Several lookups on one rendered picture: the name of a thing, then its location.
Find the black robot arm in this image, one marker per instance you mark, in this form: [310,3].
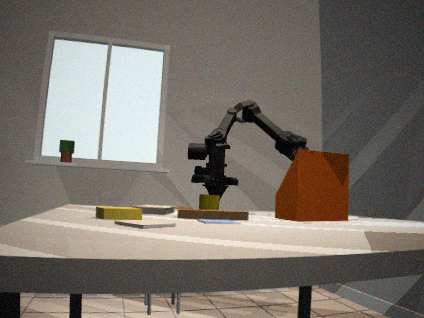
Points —
[215,144]

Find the tan wooden flat bar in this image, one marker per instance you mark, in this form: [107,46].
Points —
[212,215]

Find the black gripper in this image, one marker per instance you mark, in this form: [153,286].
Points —
[215,170]

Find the yellow rectangular block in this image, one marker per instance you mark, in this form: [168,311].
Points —
[119,213]

